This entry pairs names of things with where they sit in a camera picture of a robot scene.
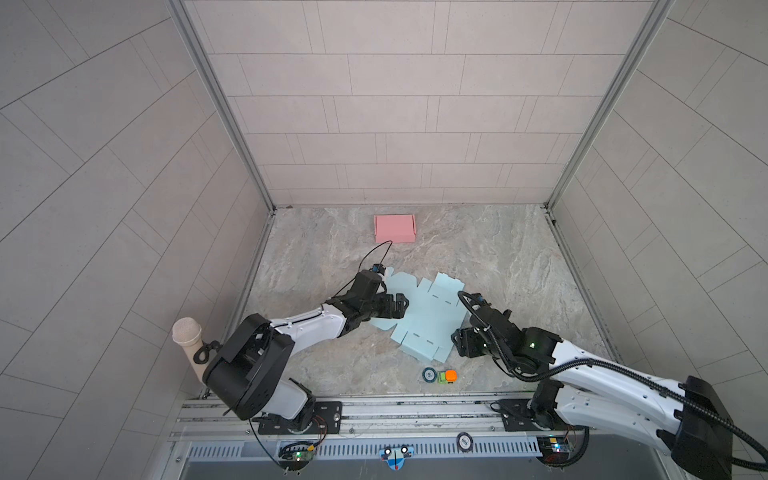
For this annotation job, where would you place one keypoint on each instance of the green circuit board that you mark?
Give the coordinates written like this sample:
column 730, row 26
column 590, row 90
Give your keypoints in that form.
column 555, row 450
column 296, row 456

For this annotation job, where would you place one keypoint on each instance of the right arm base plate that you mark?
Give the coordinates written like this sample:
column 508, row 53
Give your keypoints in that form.
column 516, row 414

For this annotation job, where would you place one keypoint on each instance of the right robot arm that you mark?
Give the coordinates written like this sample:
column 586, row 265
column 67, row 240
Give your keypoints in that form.
column 686, row 420

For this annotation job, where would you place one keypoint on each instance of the orange green small toy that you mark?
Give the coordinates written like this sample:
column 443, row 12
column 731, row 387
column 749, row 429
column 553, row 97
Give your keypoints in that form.
column 447, row 377

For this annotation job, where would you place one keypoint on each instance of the light blue paper box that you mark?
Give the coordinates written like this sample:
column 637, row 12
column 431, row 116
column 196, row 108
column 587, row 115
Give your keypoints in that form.
column 434, row 313

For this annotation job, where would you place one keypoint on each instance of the right green circuit board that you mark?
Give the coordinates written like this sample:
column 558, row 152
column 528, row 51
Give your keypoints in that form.
column 555, row 450

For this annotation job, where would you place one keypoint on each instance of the blue red sticker tag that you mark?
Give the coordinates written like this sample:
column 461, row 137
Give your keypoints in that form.
column 395, row 456

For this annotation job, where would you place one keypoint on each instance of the aluminium rail frame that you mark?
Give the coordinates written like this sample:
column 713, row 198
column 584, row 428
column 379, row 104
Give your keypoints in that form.
column 423, row 416

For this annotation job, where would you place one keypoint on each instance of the left green circuit board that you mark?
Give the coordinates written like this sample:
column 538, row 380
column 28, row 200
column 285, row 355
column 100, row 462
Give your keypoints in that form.
column 296, row 456

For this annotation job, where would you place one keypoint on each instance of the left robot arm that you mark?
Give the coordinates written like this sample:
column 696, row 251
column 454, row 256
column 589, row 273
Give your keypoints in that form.
column 246, row 371

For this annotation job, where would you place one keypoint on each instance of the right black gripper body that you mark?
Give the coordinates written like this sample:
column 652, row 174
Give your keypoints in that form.
column 473, row 345

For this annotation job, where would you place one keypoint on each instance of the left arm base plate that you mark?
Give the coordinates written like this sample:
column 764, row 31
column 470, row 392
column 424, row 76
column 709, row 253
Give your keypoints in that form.
column 322, row 417

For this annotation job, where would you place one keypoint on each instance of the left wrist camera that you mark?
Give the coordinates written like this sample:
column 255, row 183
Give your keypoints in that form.
column 378, row 268

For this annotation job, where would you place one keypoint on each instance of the pink paper box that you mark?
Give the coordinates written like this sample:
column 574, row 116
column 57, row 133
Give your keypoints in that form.
column 395, row 228

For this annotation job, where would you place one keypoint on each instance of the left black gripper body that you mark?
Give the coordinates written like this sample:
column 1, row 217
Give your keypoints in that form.
column 380, row 308

